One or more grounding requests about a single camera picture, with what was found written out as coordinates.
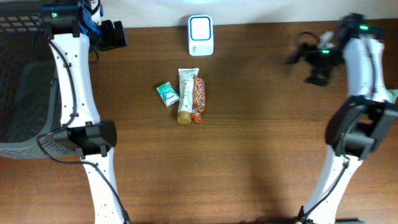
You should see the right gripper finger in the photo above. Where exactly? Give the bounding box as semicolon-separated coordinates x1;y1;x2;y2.
305;73;330;86
284;43;307;64

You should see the teal snack packet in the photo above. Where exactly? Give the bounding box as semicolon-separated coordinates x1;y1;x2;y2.
387;90;398;104

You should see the small teal tissue packet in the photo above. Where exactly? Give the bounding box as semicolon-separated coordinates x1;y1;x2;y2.
156;82;180;107

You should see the white cream tube gold cap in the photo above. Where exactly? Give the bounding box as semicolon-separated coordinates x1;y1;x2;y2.
177;68;199;124

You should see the red orange snack bar wrapper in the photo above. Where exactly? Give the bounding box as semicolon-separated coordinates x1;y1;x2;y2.
191;76;206;124

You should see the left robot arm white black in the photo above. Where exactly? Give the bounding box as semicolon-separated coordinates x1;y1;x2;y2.
36;1;131;223

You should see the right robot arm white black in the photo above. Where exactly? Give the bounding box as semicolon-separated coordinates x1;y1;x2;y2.
284;13;397;223

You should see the white barcode scanner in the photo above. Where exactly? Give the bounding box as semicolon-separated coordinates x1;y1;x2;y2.
188;15;214;57

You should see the grey plastic mesh basket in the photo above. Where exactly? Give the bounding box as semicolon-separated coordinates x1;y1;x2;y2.
1;2;74;159

